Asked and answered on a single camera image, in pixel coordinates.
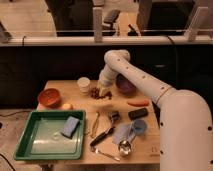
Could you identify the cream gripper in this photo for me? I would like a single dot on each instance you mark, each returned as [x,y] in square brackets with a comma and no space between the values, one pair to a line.
[102,90]

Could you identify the bunch of red grapes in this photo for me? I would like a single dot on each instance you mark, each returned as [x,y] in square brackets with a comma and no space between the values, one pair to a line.
[95,94]

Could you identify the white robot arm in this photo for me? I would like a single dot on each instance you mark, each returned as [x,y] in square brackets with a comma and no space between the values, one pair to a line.
[186,124]

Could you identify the purple bowl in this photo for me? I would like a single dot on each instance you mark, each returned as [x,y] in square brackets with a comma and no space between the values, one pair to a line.
[124,86]

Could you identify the red bowl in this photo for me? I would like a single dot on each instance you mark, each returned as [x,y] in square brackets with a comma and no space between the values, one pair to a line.
[49,97]

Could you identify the white paper cup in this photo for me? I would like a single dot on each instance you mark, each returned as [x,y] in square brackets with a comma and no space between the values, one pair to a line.
[84,84]

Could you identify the yellow-green tongs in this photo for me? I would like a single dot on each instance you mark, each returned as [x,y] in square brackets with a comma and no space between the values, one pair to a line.
[95,126]

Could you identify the orange carrot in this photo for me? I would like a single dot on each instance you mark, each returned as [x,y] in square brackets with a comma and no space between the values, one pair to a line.
[140,103]

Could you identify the small yellow apple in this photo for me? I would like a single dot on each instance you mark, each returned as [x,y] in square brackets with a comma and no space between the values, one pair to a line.
[67,106]

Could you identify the blue sponge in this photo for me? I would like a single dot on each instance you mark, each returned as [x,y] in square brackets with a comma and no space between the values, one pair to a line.
[69,126]

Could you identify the black rectangular block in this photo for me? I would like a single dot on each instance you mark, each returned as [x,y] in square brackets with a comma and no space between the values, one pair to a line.
[135,114]

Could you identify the grey blue cloth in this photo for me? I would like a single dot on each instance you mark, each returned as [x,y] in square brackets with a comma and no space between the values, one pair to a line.
[118,133]

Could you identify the blue measuring cup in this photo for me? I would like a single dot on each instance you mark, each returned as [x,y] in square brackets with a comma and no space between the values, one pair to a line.
[139,126]

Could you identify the metal measuring spoon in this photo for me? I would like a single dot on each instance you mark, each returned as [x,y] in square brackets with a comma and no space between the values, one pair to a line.
[124,146]

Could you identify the silver fork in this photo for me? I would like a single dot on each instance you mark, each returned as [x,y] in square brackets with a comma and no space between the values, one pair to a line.
[97,151]

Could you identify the black office chair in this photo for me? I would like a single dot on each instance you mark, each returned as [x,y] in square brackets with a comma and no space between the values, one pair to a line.
[111,18]

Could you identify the green plastic tray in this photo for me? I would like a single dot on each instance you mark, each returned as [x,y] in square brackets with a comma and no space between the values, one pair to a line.
[41,138]

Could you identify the black handled peeler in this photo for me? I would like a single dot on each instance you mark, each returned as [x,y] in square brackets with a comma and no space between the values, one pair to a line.
[113,117]

